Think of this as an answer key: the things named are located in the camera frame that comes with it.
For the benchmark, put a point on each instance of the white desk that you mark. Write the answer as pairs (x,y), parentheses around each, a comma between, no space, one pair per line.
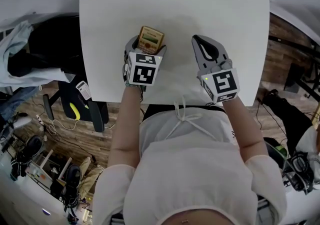
(180,6)

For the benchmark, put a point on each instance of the black office chair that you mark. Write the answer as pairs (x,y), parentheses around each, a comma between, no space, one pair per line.
(55,44)

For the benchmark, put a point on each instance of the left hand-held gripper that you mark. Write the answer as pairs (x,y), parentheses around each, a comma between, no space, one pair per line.
(142,71)

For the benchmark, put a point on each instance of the person's white top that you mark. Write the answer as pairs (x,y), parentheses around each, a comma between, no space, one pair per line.
(190,169)

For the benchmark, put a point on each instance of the white calculator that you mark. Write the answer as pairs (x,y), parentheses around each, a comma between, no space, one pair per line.
(83,90)

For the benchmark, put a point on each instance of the person's right forearm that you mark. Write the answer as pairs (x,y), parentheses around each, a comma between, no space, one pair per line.
(245,129)

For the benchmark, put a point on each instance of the person's left forearm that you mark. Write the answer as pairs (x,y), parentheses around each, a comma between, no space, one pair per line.
(125,129)

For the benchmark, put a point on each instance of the light blue cloth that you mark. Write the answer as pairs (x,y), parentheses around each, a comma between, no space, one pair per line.
(15,44)

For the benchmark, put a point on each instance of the yellow curved object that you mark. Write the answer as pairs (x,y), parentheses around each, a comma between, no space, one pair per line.
(75,111)

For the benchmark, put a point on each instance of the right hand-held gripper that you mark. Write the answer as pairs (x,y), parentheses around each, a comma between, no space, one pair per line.
(222,84)

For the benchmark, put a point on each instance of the yellow calculator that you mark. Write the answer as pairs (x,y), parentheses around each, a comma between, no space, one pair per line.
(150,39)

